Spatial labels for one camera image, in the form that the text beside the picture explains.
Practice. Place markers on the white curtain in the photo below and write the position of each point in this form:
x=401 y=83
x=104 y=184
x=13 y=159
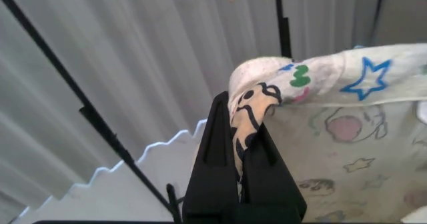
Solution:
x=150 y=50

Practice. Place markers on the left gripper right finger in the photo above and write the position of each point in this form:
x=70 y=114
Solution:
x=270 y=184

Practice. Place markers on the cream printed garment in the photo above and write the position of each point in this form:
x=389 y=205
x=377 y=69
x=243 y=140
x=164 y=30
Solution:
x=350 y=150

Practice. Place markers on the black clothes rack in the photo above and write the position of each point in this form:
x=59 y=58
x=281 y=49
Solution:
x=96 y=120

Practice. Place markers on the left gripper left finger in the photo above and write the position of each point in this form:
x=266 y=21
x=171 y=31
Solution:
x=213 y=170

